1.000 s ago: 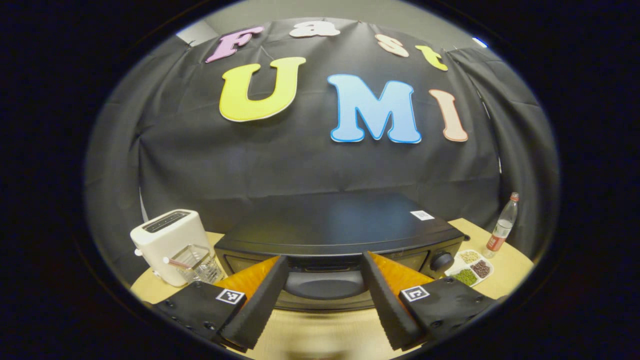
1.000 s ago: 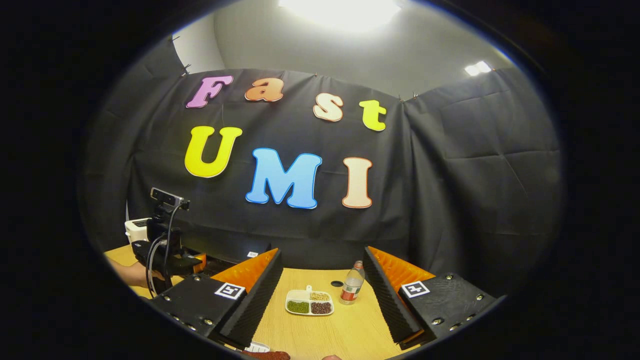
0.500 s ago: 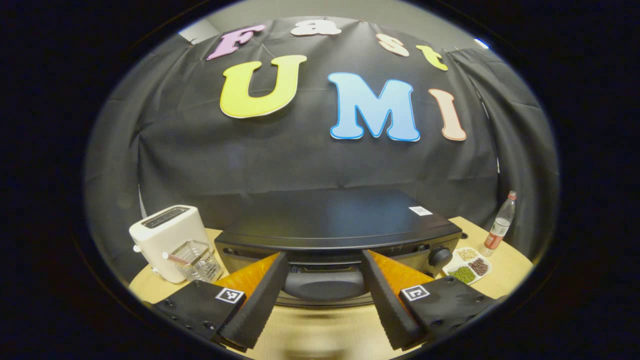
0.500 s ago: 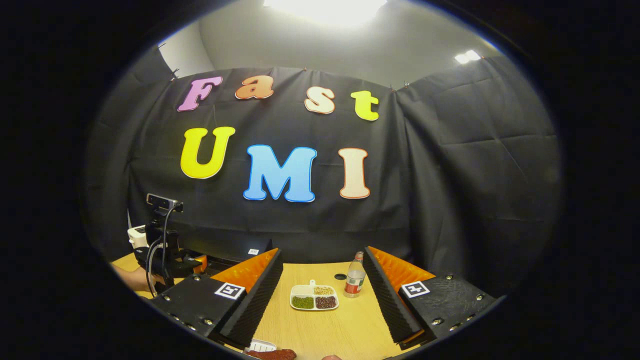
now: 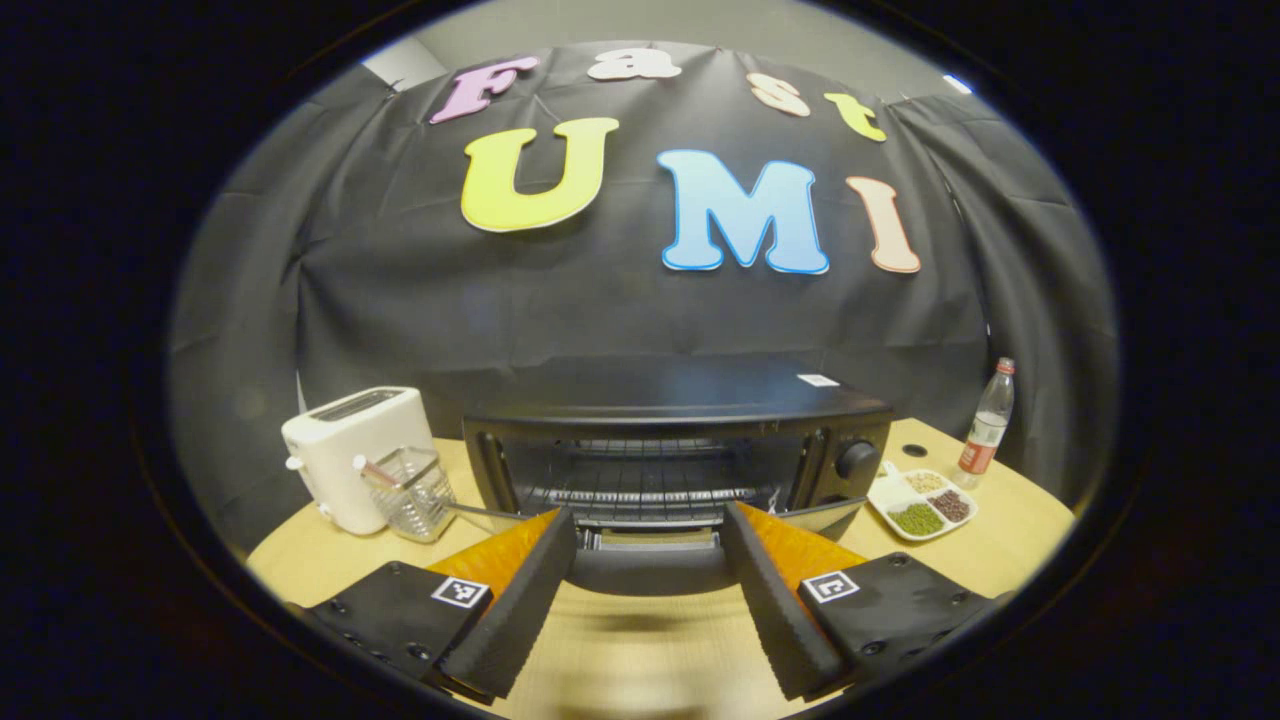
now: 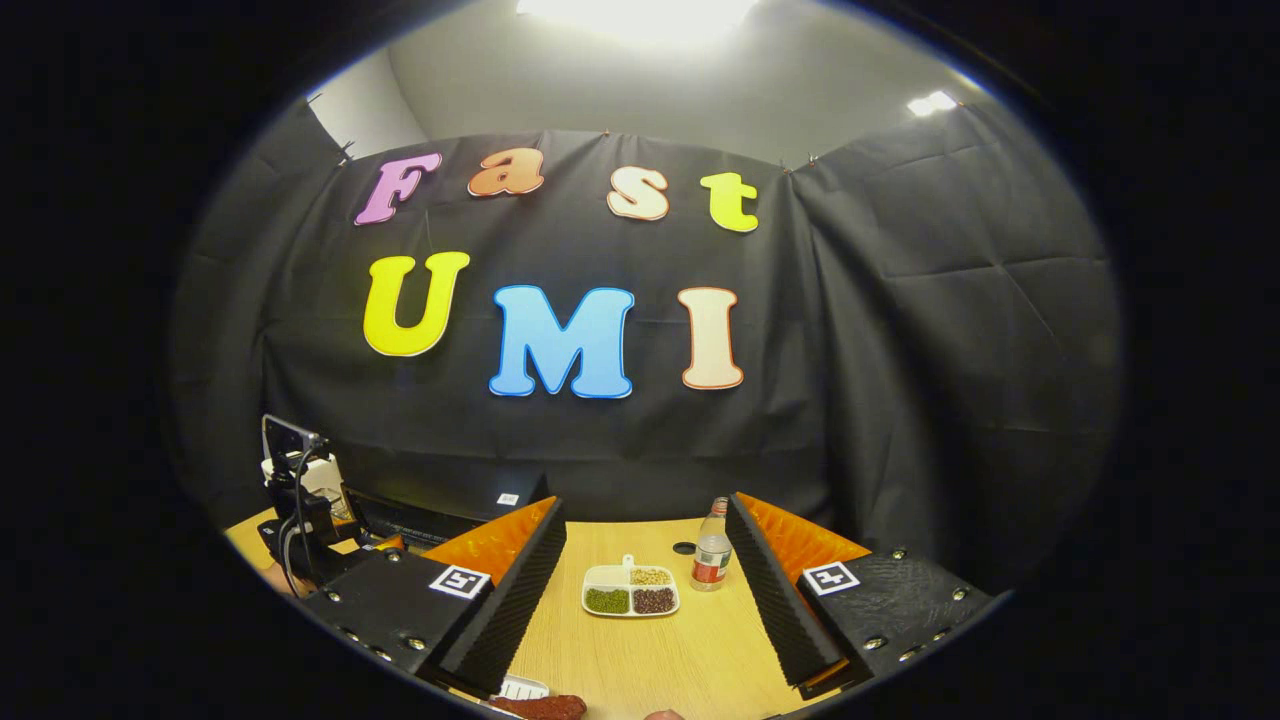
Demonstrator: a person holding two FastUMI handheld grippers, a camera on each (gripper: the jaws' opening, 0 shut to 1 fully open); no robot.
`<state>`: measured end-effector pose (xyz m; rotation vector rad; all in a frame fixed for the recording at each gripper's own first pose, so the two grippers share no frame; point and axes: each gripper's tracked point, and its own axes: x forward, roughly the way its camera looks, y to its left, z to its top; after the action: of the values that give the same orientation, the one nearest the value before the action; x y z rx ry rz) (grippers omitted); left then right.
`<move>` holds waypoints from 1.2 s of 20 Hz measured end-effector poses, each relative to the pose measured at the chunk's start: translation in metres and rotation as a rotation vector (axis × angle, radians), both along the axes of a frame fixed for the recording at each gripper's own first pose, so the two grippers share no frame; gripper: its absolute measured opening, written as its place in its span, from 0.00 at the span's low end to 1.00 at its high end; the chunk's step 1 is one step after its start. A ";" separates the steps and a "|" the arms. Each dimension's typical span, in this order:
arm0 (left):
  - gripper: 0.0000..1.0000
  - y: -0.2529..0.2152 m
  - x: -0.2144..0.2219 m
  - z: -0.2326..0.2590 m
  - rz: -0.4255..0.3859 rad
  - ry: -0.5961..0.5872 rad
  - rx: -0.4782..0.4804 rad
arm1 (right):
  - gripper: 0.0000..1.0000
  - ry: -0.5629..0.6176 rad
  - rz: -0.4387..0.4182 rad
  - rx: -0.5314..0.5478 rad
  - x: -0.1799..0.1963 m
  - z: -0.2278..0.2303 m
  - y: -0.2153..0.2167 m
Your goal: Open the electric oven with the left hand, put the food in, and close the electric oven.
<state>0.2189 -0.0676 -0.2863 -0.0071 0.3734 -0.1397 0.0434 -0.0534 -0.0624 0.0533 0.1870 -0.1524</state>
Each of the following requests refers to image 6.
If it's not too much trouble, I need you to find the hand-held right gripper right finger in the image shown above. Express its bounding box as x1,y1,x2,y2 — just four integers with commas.
725,491,1001,701

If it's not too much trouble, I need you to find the white divided plate of beans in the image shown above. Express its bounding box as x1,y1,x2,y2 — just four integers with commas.
581,554,682,619

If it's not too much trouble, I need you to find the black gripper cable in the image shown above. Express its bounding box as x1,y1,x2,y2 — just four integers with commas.
278,434,323,593

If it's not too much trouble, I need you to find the white toaster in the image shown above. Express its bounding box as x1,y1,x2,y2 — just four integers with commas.
262,455,347,513

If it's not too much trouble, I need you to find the black electric oven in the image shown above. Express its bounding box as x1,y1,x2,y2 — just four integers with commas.
343,470,549,549

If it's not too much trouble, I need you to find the clear bottle with red label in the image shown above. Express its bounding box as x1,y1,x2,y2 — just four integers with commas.
691,497,734,593

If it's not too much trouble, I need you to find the black backdrop cloth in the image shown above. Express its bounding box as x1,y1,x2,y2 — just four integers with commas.
170,95,1126,591

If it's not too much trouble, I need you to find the red-brown meat piece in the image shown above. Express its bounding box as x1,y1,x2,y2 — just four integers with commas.
488,694,588,720

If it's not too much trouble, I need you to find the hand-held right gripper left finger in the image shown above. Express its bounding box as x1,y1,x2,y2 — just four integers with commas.
298,495,568,699

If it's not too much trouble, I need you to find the large ceiling light panel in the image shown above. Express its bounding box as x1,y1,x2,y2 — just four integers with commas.
515,0,761,47

